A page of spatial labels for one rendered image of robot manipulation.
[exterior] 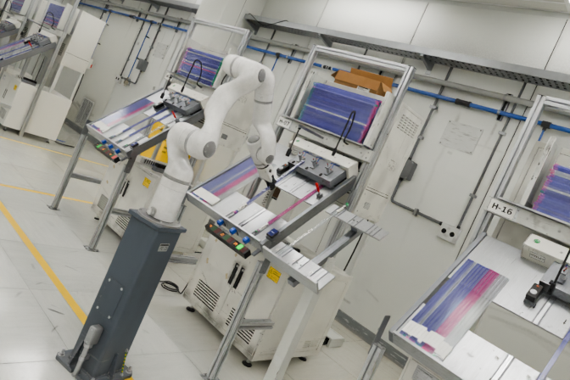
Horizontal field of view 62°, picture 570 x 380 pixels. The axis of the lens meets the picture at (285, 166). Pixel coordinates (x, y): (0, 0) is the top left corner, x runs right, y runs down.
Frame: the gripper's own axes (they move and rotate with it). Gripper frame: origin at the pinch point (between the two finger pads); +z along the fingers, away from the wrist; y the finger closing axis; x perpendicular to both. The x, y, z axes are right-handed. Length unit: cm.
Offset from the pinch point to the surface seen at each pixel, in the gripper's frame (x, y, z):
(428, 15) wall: -259, 74, 38
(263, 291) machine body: 33, -9, 50
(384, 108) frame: -72, -22, -9
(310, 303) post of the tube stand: 32, -52, 24
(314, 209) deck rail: -7.6, -20.9, 14.3
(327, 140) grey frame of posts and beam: -51, 6, 9
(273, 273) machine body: 24, -10, 43
